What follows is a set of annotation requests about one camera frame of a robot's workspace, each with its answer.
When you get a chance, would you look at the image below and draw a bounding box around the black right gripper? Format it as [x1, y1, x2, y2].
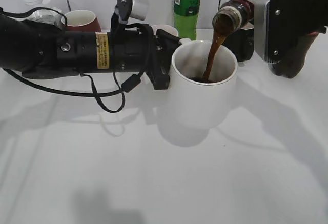
[266, 0, 327, 63]

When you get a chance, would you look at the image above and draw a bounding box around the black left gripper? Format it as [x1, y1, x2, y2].
[147, 29, 180, 90]

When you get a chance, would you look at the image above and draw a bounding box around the brown Nescafe coffee bottle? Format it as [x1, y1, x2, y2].
[212, 0, 258, 35]

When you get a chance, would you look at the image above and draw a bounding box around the white ceramic mug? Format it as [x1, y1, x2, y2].
[157, 39, 238, 129]

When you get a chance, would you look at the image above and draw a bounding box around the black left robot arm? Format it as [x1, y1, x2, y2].
[1, 10, 180, 93]

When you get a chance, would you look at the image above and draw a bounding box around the cola bottle red label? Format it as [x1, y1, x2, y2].
[271, 26, 321, 79]

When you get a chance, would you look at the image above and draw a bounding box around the green soda bottle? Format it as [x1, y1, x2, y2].
[173, 0, 200, 40]

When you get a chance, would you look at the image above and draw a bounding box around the black ceramic mug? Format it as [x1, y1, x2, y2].
[223, 22, 254, 62]

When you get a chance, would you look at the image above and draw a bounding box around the dark red ceramic mug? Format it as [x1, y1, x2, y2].
[60, 10, 101, 32]

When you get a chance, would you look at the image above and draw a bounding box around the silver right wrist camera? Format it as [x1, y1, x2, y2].
[246, 0, 281, 64]

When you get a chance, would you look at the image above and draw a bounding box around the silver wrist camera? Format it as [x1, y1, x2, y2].
[114, 0, 149, 24]
[246, 0, 281, 64]

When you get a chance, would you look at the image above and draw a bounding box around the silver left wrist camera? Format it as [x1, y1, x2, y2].
[114, 0, 149, 24]

